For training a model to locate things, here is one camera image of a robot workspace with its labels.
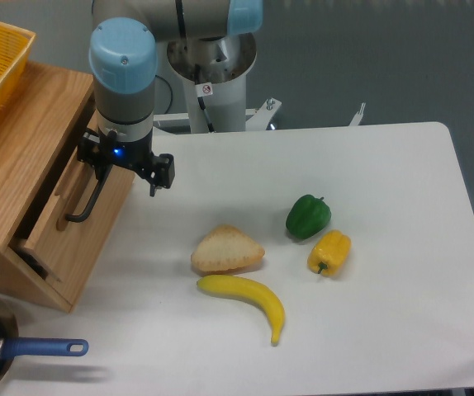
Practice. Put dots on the wooden drawer cabinet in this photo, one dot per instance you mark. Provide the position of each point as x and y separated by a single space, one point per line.
35 124

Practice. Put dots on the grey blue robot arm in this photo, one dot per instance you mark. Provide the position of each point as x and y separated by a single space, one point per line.
123 54

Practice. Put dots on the green bell pepper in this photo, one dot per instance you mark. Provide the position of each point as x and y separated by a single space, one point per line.
308 216

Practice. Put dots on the white table clamp bracket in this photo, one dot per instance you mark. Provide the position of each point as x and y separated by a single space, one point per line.
173 123

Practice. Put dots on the yellow banana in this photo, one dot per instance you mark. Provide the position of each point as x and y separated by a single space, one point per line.
251 292

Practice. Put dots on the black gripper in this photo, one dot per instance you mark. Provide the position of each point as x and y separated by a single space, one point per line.
101 152

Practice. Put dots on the triangular bread piece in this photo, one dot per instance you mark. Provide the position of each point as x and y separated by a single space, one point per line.
226 248

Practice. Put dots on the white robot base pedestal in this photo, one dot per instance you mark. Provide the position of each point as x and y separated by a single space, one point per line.
213 76

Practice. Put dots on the yellow bell pepper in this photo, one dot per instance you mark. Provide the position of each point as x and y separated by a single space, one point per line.
328 256

